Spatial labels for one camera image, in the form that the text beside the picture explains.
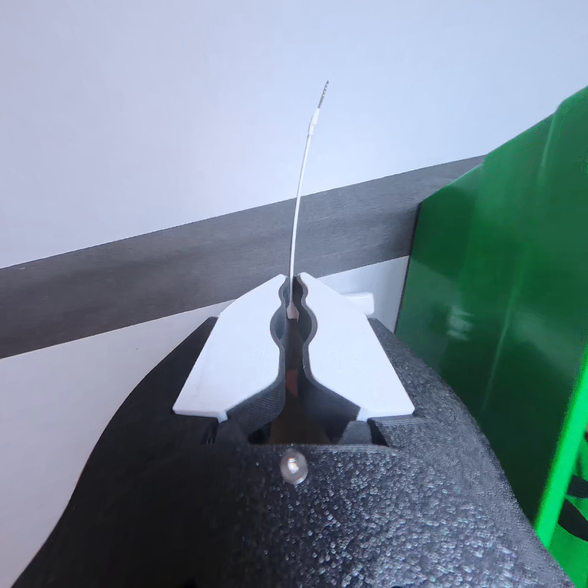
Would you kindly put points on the green plastic bin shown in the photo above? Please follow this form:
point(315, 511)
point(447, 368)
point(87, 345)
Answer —
point(482, 275)

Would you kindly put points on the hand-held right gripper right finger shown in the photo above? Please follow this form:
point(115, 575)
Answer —
point(353, 363)

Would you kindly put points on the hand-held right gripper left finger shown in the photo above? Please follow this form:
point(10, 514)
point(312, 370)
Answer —
point(229, 363)

